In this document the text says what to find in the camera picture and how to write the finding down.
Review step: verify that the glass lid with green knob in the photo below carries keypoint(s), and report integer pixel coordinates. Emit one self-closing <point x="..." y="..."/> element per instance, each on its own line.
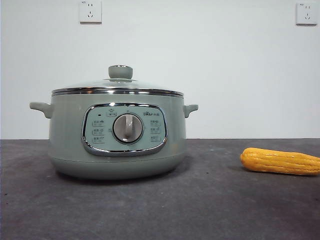
<point x="120" y="72"/>

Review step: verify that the yellow corn cob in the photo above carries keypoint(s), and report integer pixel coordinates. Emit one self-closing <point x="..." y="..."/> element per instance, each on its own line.
<point x="275" y="161"/>

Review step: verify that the pale green electric cooking pot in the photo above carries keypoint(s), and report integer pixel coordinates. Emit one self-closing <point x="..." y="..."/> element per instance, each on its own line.
<point x="67" y="140"/>

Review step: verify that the white wall socket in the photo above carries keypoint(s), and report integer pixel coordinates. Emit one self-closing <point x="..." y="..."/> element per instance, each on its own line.
<point x="90" y="12"/>
<point x="307" y="13"/>

